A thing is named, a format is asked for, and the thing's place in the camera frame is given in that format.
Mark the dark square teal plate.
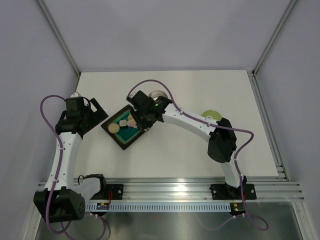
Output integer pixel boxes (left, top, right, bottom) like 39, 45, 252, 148
101, 104, 145, 150

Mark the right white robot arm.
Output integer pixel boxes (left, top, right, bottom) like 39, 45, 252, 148
126, 90, 245, 199

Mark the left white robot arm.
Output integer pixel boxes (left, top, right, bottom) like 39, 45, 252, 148
33, 94, 108, 225

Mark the round metal lunch tin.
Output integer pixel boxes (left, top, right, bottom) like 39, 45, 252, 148
148, 90, 168, 100

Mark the round bun top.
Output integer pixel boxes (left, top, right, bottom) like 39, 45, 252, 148
127, 114, 137, 125

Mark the round bun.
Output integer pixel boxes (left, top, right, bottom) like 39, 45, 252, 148
127, 114, 137, 125
107, 123, 121, 134

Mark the round bun left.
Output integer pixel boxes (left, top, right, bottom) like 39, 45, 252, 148
107, 123, 121, 134

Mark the small tofu cube upper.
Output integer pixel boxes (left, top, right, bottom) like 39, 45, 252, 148
119, 119, 127, 127

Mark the green round lid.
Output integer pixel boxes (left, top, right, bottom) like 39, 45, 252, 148
202, 110, 222, 121

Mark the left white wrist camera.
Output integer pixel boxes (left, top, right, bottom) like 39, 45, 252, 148
70, 92, 81, 98

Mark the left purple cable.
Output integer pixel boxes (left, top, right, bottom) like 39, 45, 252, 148
40, 94, 111, 240

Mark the purple cable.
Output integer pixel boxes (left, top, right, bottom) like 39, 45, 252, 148
126, 79, 271, 237
40, 94, 111, 240

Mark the left black base bracket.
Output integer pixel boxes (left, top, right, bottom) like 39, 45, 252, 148
106, 183, 124, 201

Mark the black base bracket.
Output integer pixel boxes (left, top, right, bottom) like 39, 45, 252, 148
106, 183, 124, 201
209, 183, 257, 200

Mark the aluminium mounting rail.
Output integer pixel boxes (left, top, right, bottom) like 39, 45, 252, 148
37, 176, 305, 213

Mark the right black base bracket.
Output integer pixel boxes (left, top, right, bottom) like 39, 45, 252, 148
209, 183, 257, 200

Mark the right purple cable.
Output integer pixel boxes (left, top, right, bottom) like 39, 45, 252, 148
126, 79, 271, 237

